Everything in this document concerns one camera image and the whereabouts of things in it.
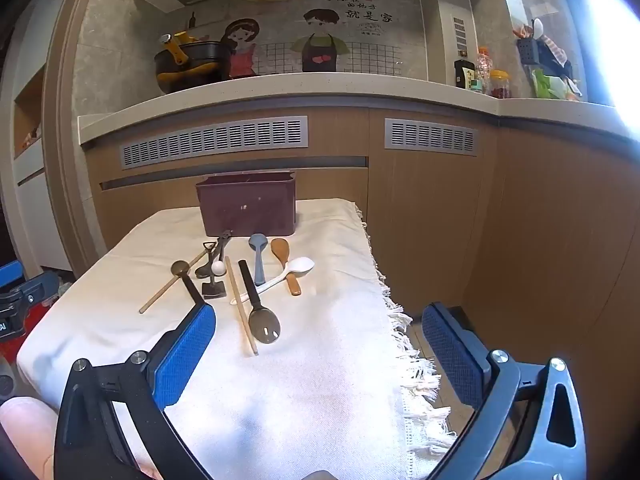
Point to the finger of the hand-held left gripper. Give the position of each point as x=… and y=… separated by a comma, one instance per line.
x=12, y=274

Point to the wooden kitchen cabinet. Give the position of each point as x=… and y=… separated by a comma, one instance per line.
x=435, y=210

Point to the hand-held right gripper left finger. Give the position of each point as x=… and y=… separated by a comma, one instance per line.
x=185, y=355

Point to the green and white bag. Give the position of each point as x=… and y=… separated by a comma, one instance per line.
x=550, y=87

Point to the beige stone countertop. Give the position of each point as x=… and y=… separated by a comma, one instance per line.
x=300, y=92

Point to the white fringed tablecloth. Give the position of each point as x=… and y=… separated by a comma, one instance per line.
x=310, y=360

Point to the person's pink clothing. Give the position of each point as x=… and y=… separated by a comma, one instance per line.
x=25, y=430

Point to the jar with yellow lid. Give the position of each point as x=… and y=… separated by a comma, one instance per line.
x=500, y=86

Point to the long wooden chopstick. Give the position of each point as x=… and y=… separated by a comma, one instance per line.
x=179, y=268

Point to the white shelf unit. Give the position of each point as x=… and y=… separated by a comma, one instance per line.
x=35, y=170

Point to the cartoon figures wall sticker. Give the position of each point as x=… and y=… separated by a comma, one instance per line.
x=320, y=45

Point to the dark sauce bottle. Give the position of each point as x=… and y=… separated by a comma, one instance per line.
x=464, y=76

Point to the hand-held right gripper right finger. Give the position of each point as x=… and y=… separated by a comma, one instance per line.
x=452, y=360

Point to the dark wall utensil holder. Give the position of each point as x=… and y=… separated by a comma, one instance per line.
x=529, y=52

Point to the black cooking pot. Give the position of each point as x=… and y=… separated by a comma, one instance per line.
x=195, y=67

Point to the white-knob metal utensil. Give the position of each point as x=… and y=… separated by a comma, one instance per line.
x=218, y=267

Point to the narrow grey cabinet vent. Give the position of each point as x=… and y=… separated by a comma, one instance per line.
x=430, y=136

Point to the metal shovel-shaped spoon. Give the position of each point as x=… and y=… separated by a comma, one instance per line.
x=214, y=291

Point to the brown wooden spoon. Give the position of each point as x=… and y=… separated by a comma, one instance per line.
x=280, y=249

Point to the purple plastic utensil container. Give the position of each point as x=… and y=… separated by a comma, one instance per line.
x=245, y=210

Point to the red plastic object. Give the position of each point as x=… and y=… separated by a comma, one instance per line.
x=44, y=317

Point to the wide grey cabinet vent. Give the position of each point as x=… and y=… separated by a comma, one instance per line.
x=215, y=142

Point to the blue-grey plastic spoon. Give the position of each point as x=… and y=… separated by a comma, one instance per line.
x=259, y=265

